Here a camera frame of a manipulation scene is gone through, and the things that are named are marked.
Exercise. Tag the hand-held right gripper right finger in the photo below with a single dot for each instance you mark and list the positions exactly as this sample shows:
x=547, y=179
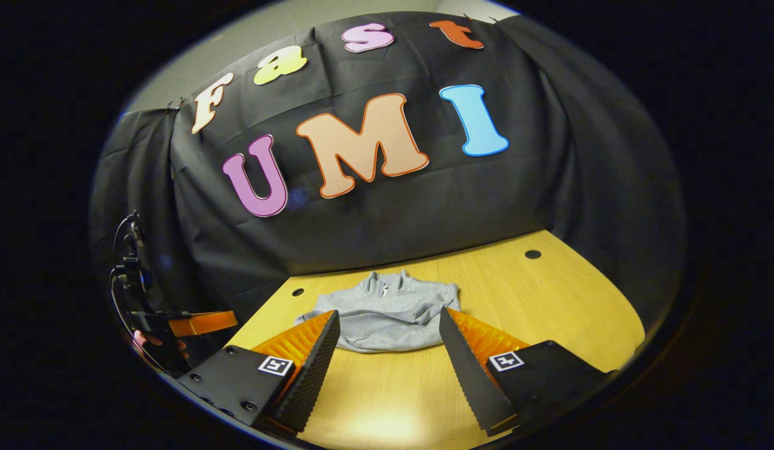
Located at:
x=471, y=375

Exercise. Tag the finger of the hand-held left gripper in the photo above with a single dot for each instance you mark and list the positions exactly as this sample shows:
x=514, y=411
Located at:
x=202, y=323

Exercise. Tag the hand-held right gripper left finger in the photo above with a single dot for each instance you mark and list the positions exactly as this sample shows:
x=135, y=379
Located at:
x=315, y=372

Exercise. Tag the grey zip-neck sweatshirt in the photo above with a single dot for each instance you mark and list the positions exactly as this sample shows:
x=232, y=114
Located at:
x=387, y=312

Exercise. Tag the black backdrop cloth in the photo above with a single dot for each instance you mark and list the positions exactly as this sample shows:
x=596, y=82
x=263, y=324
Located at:
x=424, y=212

